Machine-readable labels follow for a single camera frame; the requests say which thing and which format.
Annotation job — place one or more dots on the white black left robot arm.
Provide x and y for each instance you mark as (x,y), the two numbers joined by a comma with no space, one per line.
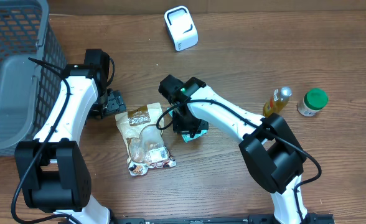
(52,171)

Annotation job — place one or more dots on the green lid white jar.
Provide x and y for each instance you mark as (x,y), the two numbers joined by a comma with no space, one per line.
(313,101)

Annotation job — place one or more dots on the clear yellow liquid bottle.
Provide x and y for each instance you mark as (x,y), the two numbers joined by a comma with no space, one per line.
(278,101)

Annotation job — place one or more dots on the grey plastic mesh basket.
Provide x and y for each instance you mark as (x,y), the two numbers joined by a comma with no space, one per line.
(27,91)

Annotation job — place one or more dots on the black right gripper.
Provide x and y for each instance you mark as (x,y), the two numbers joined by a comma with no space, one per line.
(190,127)

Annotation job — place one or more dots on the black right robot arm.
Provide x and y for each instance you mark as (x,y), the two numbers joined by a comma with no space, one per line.
(269,148)

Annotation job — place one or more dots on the brown snack packet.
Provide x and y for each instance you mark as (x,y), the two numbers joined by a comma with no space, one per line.
(144,143)

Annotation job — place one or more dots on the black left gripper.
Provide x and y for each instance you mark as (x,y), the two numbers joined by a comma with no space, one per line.
(117,104)

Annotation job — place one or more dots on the teal tissue pack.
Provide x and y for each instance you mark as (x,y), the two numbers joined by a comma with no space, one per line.
(179,127)

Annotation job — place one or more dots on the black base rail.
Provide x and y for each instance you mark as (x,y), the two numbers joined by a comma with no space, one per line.
(311,218)

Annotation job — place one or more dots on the white barcode scanner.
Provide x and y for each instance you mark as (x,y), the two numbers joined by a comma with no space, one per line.
(181,28)

